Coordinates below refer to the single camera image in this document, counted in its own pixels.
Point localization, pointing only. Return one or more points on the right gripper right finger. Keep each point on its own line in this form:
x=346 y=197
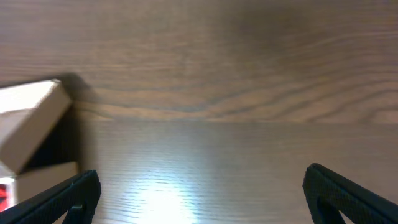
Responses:
x=331 y=196

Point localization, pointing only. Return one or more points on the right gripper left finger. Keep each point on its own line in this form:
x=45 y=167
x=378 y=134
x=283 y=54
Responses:
x=76 y=197

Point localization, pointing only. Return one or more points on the cardboard box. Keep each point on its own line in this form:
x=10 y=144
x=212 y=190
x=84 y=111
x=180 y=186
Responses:
x=28 y=114

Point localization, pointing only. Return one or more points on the red utility knife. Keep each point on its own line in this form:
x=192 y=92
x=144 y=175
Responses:
x=3 y=197

